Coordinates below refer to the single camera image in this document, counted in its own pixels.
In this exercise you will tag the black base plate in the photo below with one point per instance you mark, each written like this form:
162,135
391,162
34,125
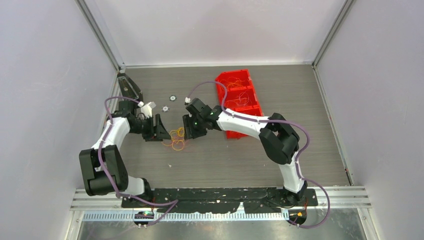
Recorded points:
254,200

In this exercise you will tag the black metronome box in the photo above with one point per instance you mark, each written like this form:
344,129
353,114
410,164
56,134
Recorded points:
129,88

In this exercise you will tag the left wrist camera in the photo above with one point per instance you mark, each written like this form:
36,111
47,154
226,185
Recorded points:
146,109

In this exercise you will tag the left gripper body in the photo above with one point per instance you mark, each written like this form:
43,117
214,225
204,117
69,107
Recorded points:
145,127

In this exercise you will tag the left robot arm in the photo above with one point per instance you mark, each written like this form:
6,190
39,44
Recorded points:
102,166

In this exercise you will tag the green poker chip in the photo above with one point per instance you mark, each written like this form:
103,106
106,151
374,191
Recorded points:
172,98

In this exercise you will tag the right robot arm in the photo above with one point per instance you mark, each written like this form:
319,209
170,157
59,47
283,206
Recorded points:
278,138

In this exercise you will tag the red compartment bin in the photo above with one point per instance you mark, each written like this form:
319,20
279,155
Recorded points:
241,93

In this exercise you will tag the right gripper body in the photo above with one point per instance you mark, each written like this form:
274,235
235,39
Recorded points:
194,126

